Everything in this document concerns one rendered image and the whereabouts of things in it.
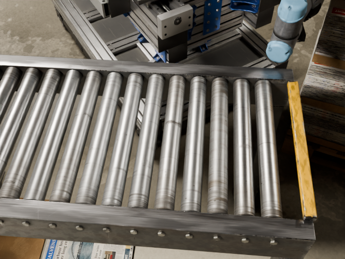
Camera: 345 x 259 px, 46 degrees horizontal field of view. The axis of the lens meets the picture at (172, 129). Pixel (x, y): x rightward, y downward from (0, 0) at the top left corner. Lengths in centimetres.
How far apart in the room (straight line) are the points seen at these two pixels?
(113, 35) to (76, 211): 149
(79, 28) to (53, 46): 32
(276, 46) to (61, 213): 76
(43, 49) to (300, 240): 207
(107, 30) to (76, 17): 21
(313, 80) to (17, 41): 185
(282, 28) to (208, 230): 62
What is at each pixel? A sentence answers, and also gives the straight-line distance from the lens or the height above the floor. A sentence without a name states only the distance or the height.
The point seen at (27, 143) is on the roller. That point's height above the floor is 80.
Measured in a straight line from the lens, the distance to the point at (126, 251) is 179.
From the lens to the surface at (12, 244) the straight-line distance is 193.
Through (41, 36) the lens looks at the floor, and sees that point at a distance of 277.
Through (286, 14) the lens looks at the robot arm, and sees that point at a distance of 121.
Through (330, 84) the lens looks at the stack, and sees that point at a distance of 170.
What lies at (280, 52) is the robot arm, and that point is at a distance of 126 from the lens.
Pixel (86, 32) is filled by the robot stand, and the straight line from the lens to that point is 236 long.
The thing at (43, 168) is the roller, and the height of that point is 80.
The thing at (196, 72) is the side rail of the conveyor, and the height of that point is 80.
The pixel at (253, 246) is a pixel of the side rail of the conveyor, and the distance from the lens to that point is 102.
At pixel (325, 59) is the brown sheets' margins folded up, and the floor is 63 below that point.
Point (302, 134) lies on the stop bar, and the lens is 111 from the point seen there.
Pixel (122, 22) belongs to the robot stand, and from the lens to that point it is 242.
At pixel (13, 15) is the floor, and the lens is 302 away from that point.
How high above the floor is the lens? 167
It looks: 53 degrees down
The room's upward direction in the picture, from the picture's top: 1 degrees counter-clockwise
